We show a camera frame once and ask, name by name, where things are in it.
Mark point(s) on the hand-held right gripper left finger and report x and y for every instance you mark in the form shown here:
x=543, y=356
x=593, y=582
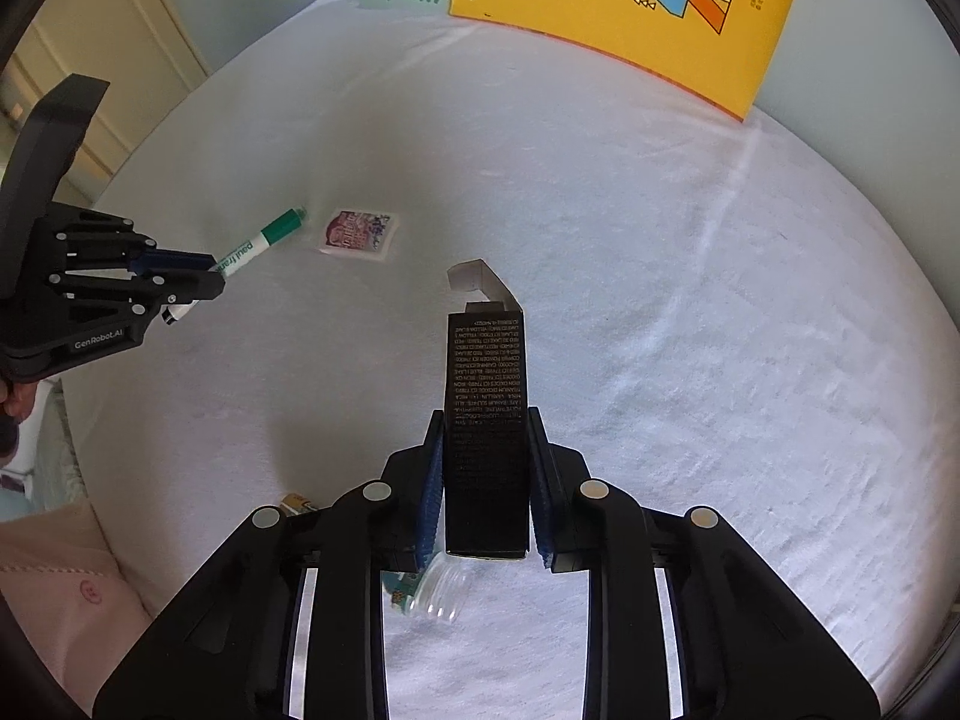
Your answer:
x=431, y=480

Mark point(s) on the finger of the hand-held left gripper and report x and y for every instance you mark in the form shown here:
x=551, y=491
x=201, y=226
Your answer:
x=172, y=260
x=187, y=286

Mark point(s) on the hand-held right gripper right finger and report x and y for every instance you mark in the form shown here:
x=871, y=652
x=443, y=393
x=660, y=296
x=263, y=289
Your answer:
x=541, y=495

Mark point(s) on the black slim box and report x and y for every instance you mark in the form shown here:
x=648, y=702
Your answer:
x=486, y=420

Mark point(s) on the green white marker pen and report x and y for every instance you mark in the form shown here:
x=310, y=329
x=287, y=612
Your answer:
x=262, y=236

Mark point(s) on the person's left hand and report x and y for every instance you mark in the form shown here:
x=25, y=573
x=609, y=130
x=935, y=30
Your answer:
x=16, y=399

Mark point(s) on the small tan carton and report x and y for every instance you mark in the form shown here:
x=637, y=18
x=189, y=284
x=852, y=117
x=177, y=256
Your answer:
x=298, y=502

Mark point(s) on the cream door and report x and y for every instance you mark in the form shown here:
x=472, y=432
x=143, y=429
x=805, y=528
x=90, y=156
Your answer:
x=90, y=37

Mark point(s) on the colourful printed sachet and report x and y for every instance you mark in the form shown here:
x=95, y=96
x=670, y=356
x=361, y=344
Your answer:
x=356, y=234

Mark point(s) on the pale printed cloth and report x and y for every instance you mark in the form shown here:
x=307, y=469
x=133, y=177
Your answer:
x=37, y=457

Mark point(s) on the pink cloth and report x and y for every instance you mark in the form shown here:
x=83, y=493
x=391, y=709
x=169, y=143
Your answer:
x=60, y=615

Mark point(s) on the yellow picture book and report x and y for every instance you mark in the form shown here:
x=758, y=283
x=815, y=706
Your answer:
x=600, y=7

